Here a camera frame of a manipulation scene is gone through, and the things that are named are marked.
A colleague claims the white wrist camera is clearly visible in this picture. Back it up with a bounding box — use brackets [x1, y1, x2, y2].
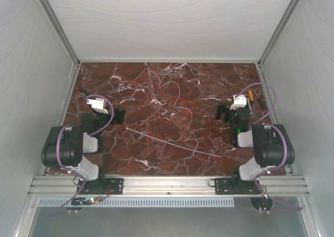
[227, 94, 247, 110]
[86, 98, 109, 114]

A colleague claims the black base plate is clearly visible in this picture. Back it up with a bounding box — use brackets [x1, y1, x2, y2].
[214, 178, 261, 195]
[79, 178, 124, 195]

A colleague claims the slotted grey cable duct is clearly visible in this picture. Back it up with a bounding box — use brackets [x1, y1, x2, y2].
[35, 198, 235, 208]

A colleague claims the purple cable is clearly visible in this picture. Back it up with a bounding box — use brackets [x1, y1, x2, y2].
[235, 82, 303, 211]
[43, 94, 116, 219]

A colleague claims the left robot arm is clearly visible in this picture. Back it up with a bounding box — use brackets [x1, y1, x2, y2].
[41, 108, 126, 195]

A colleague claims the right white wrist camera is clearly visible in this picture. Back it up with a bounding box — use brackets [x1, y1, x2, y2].
[227, 94, 247, 110]

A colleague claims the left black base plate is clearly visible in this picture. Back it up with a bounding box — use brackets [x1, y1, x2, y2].
[79, 178, 124, 195]

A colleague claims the yellow handled screwdriver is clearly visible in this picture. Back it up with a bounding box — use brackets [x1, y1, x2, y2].
[248, 90, 254, 102]

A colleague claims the aluminium front rail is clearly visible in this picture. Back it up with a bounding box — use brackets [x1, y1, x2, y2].
[28, 175, 309, 197]

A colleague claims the small circuit board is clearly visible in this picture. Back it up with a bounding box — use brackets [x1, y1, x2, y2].
[89, 196, 104, 204]

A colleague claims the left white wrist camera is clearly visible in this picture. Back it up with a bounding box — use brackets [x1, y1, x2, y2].
[86, 98, 109, 114]

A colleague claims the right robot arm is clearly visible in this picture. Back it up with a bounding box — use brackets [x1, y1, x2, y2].
[214, 105, 295, 194]

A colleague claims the long white zip tie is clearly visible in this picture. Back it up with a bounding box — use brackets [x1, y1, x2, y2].
[125, 127, 223, 159]

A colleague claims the orange wire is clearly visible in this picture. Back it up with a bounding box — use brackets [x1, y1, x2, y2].
[147, 98, 196, 132]

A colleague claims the silver wrench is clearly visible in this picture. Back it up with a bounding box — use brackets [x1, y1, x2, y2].
[246, 95, 254, 117]

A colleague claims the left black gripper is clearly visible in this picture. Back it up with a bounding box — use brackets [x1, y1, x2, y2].
[96, 106, 126, 137]

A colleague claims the white wire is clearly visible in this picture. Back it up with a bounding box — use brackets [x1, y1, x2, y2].
[147, 63, 207, 132]

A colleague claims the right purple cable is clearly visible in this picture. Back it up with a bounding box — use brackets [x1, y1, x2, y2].
[235, 82, 303, 211]

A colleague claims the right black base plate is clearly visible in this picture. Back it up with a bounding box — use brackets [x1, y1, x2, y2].
[214, 178, 261, 195]

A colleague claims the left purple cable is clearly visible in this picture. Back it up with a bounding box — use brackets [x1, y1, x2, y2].
[43, 94, 116, 219]

